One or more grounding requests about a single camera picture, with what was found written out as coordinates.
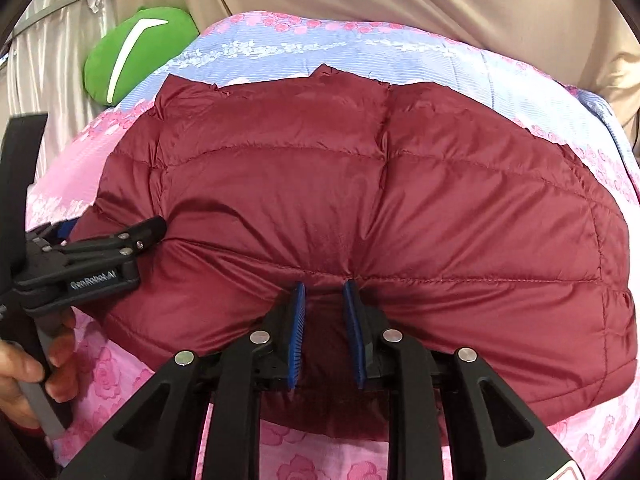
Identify green plush pillow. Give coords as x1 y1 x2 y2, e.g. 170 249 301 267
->
82 6 200 107

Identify silver curtain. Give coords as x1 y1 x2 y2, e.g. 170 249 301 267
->
7 0 118 171

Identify pink floral bedsheet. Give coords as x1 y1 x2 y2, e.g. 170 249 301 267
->
25 10 640 480

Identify dark red puffer jacket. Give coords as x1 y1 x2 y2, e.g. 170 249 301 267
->
70 63 630 443

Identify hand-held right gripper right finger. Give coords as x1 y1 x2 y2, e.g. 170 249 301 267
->
342 280 576 480

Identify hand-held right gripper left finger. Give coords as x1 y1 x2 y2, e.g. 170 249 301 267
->
60 281 307 480

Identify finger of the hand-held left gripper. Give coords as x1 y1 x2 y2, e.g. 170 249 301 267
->
30 219 77 249
62 216 167 267

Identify person's left hand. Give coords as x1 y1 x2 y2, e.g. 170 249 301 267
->
0 310 79 430

